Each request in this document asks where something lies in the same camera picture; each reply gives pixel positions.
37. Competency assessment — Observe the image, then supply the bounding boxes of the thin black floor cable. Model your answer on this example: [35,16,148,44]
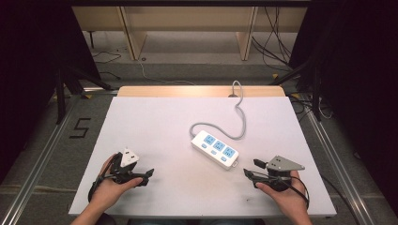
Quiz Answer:
[91,51,122,82]

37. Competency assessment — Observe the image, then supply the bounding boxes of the person's right hand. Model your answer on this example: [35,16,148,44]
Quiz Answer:
[255,170,310,218]

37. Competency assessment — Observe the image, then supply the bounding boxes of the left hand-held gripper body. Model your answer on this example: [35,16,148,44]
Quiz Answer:
[109,147,145,186]

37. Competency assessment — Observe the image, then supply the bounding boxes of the grey power strip cable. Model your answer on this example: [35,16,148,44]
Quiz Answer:
[189,80,248,141]

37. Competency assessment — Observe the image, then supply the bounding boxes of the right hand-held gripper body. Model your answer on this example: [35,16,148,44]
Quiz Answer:
[257,155,306,192]

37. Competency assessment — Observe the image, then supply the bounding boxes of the white power strip blue sockets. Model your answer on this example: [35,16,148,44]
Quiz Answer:
[191,129,240,172]

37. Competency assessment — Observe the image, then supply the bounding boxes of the light wooden shelf unit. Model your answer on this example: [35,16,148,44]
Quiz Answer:
[71,6,308,62]

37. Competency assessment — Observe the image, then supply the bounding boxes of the black curtain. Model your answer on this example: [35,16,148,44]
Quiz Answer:
[0,0,101,186]
[289,0,398,217]

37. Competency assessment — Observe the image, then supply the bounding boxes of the white floor cable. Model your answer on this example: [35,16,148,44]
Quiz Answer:
[136,58,195,86]

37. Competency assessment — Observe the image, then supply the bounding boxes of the black metal stand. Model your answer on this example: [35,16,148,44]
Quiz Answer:
[54,60,115,126]
[268,57,324,122]

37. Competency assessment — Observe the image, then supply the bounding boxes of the aluminium floor rail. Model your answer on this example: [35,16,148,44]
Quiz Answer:
[0,93,87,225]
[303,107,378,225]

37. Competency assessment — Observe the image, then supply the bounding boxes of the wooden table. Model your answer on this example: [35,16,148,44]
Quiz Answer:
[116,85,286,98]

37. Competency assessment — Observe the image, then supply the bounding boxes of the bundle of black cables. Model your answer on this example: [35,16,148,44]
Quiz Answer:
[251,6,295,72]

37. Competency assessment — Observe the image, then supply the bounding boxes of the person's left hand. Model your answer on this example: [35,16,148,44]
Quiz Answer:
[88,153,144,214]

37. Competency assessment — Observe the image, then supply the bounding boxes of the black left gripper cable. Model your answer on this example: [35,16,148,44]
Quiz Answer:
[87,162,117,203]

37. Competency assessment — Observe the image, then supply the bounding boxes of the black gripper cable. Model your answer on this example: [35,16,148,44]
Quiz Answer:
[87,162,117,203]
[261,170,356,225]

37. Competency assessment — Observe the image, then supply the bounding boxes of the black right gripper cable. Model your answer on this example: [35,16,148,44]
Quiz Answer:
[261,170,356,225]

